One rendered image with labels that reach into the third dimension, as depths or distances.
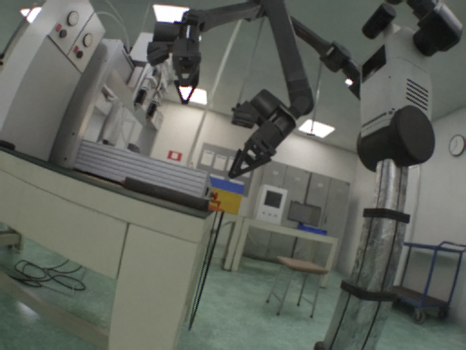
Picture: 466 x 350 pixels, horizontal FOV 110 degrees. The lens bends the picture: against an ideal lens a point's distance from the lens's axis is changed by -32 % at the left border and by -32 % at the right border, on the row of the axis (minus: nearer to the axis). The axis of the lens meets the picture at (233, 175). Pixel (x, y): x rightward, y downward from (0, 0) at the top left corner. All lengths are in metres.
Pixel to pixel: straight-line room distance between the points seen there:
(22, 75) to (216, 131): 4.86
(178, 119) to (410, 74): 5.06
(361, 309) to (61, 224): 0.62
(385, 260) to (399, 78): 0.48
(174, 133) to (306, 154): 2.94
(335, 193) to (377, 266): 4.58
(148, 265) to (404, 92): 0.68
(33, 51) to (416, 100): 1.01
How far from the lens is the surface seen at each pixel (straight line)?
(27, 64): 0.69
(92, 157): 0.80
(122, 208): 0.26
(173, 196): 0.52
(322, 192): 5.05
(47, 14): 0.80
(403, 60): 0.77
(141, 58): 1.09
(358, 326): 0.66
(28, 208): 0.34
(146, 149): 1.50
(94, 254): 0.28
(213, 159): 5.12
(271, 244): 4.74
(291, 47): 0.63
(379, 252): 0.64
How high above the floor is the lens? 0.76
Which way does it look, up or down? 9 degrees up
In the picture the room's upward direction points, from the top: 15 degrees clockwise
